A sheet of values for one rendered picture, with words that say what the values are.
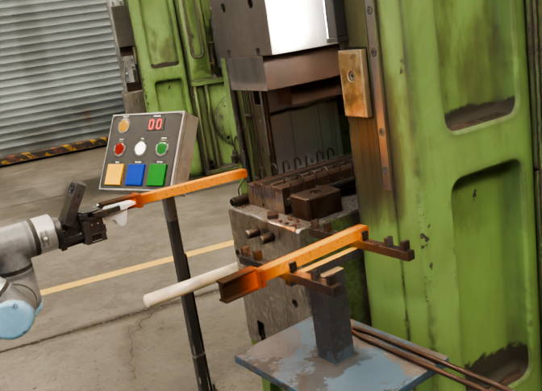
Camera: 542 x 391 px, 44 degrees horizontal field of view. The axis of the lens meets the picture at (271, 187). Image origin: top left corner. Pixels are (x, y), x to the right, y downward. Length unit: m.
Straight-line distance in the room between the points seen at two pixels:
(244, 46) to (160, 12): 4.81
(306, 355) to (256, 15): 0.88
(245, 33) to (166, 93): 4.83
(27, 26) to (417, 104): 8.31
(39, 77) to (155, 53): 3.26
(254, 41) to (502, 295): 1.01
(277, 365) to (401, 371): 0.28
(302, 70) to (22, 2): 7.94
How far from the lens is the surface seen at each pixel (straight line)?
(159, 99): 6.68
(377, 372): 1.49
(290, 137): 2.20
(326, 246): 1.44
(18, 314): 1.55
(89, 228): 1.70
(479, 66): 1.86
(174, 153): 2.24
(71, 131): 9.72
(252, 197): 2.04
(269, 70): 1.83
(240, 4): 1.88
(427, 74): 1.64
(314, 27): 1.86
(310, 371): 1.52
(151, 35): 6.66
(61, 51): 9.65
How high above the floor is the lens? 1.47
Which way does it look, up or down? 14 degrees down
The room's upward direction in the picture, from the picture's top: 8 degrees counter-clockwise
